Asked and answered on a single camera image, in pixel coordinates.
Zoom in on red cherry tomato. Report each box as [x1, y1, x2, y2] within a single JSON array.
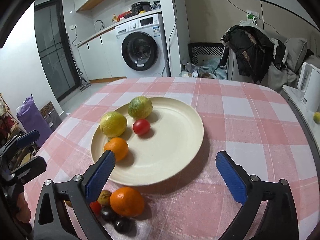
[[132, 119, 151, 136], [89, 200, 101, 217]]

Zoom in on brown longan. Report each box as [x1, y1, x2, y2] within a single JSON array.
[[97, 190, 112, 207], [65, 200, 72, 207]]

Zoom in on dark purple grape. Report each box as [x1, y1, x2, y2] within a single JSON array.
[[100, 206, 118, 223], [113, 217, 132, 234]]

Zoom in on large orange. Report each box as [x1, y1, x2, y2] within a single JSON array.
[[110, 187, 145, 217]]

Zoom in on small orange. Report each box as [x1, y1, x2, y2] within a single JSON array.
[[103, 137, 129, 162]]

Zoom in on yellow-green citrus fruit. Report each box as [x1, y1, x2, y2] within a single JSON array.
[[99, 111, 127, 138]]

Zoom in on green passion fruit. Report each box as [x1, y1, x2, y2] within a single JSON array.
[[128, 96, 153, 120]]

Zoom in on person's left hand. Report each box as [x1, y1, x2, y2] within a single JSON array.
[[16, 193, 31, 224]]

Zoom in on purple plastic bag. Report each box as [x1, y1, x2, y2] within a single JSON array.
[[16, 94, 52, 148]]

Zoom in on cream round plate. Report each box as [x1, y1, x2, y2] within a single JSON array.
[[90, 96, 205, 187]]

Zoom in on pink checkered tablecloth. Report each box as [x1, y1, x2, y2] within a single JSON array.
[[25, 77, 319, 239]]

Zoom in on dark glass door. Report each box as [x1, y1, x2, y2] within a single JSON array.
[[34, 0, 80, 102]]

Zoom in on small green lime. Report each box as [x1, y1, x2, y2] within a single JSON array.
[[313, 112, 320, 124]]

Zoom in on white lower kitchen cabinets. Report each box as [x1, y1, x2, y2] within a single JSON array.
[[78, 29, 126, 81]]

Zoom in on white side table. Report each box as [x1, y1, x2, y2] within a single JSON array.
[[282, 86, 320, 155]]

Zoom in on white electric kettle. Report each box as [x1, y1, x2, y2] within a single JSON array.
[[297, 62, 320, 112]]

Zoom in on white washing machine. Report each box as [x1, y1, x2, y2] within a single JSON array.
[[115, 13, 171, 78]]

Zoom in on black jacket on chair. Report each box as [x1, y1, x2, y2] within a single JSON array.
[[221, 25, 288, 83]]

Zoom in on black rice cooker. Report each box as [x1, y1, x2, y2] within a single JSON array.
[[131, 1, 151, 15]]

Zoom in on grey sofa cushion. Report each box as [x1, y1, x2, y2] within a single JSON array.
[[285, 37, 308, 73]]

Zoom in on black patterned basket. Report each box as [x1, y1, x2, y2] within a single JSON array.
[[188, 42, 224, 65]]

